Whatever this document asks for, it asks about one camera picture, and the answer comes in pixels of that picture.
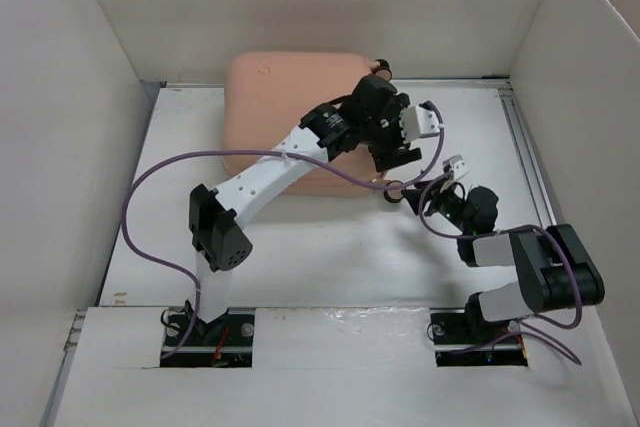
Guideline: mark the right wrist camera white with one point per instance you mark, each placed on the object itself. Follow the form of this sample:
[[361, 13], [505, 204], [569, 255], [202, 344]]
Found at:
[[456, 167]]

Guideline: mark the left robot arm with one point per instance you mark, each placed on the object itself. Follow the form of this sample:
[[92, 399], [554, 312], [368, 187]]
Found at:
[[374, 115]]

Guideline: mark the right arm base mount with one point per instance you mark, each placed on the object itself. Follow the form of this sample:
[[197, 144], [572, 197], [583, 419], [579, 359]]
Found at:
[[458, 343]]

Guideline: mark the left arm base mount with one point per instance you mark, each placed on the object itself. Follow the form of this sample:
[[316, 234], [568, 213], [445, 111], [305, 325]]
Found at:
[[225, 343]]

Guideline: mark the pink hardshell suitcase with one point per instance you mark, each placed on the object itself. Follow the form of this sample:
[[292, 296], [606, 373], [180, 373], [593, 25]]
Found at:
[[266, 93]]

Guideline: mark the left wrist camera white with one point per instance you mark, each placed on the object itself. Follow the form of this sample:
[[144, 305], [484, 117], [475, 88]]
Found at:
[[420, 122]]

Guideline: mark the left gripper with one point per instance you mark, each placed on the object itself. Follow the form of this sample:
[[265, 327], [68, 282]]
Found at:
[[385, 156]]

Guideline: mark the aluminium rail right side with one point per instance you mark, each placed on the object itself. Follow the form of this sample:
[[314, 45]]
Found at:
[[526, 155]]

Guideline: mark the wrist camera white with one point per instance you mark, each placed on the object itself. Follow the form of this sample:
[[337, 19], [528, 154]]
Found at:
[[456, 167], [420, 122]]

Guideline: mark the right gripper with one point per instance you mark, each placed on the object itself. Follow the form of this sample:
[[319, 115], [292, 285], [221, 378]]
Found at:
[[433, 192]]

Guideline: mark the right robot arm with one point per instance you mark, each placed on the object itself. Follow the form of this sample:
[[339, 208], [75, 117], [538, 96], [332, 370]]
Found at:
[[552, 266]]

